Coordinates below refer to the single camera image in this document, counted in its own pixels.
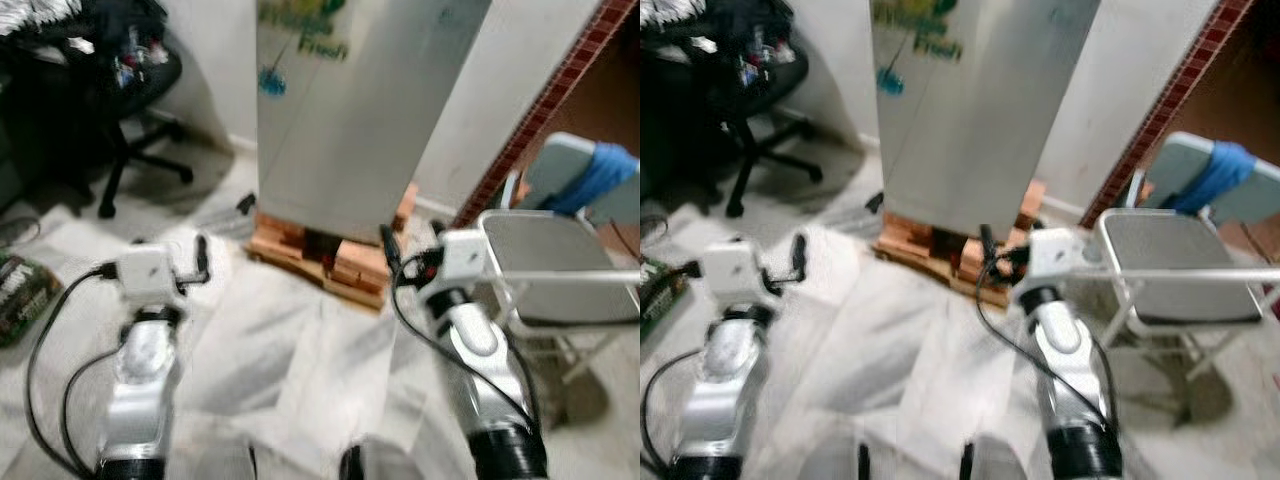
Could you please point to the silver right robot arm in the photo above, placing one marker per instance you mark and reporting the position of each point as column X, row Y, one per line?
column 1065, row 350
column 480, row 350

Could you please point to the white fridge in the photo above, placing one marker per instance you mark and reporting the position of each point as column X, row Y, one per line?
column 350, row 150
column 970, row 150

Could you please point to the white fridge door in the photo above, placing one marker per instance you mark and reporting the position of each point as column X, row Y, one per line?
column 1000, row 110
column 380, row 110

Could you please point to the blue round fridge sticker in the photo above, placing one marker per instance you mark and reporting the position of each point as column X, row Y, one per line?
column 890, row 80
column 272, row 81

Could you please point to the small black floor object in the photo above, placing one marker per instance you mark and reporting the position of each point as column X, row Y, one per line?
column 245, row 204
column 873, row 203

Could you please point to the green printed packet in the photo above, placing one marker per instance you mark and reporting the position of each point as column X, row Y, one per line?
column 25, row 295
column 662, row 300

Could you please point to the grey folding chair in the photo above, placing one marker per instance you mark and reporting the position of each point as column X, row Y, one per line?
column 1180, row 265
column 560, row 265

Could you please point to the black office chair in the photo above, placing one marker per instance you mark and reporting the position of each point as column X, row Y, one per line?
column 755, row 100
column 125, row 100

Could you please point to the dark green furniture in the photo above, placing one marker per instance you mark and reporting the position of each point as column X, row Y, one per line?
column 25, row 130
column 665, row 120

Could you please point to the blue cloth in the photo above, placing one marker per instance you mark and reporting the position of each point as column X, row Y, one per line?
column 595, row 178
column 1215, row 176

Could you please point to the black white striped cloth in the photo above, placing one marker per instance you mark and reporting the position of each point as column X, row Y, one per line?
column 668, row 10
column 35, row 12

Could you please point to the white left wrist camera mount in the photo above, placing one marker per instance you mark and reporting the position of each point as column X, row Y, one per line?
column 732, row 272
column 147, row 272

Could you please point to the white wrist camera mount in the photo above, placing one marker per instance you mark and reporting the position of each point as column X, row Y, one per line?
column 147, row 272
column 466, row 258
column 1056, row 256
column 732, row 272

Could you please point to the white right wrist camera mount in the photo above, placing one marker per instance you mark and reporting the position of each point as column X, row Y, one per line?
column 466, row 258
column 1056, row 256

